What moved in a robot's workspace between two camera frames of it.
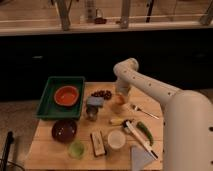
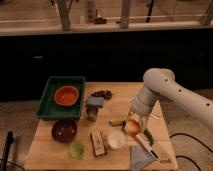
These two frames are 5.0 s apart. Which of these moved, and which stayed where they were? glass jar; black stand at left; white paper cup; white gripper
Moved: white gripper
Stayed: black stand at left; white paper cup; glass jar
